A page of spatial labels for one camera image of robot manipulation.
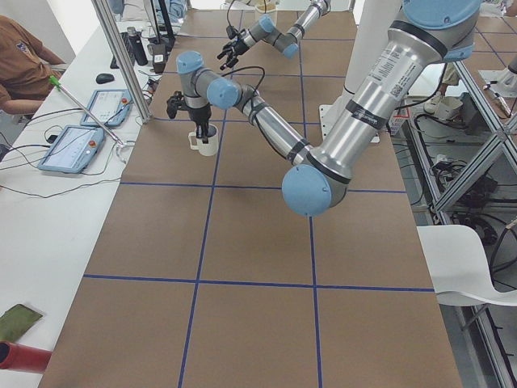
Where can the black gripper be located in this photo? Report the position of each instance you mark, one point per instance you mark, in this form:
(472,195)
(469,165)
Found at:
(200,117)
(238,46)

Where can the white HOME mug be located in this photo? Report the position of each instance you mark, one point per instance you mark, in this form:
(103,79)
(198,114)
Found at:
(208,148)

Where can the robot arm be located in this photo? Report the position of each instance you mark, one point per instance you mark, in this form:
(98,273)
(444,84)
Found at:
(422,33)
(264,29)

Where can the cream waste bin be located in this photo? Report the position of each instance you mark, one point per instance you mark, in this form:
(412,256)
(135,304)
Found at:
(266,7)

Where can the far blue teach pendant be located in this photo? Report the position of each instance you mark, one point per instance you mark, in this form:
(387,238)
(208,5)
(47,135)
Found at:
(111,106)

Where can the blue teach pendant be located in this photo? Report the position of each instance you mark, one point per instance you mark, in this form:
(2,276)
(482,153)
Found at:
(73,149)
(111,106)

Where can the black bottle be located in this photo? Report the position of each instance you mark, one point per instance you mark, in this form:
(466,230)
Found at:
(134,38)

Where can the black computer mouse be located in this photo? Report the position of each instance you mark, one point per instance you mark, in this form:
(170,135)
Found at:
(104,78)

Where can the near blue teach pendant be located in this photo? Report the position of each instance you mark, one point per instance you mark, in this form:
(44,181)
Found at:
(73,149)

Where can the metal rod green tip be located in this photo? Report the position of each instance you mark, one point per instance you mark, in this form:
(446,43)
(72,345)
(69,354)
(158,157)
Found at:
(56,83)

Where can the seated person brown shirt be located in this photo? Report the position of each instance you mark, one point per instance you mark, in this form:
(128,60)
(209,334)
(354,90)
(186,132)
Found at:
(26,66)

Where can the green cloth pouch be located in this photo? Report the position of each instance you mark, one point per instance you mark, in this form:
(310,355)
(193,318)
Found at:
(16,321)

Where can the red cylinder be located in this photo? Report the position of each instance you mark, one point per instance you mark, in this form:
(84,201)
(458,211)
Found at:
(22,358)

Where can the white plastic chair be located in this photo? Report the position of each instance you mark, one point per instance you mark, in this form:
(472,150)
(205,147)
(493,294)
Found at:
(458,266)

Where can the aluminium frame post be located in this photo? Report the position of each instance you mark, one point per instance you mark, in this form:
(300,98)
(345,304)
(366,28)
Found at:
(116,44)

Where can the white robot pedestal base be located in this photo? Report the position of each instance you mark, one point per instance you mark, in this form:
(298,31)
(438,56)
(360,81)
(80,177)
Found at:
(370,41)

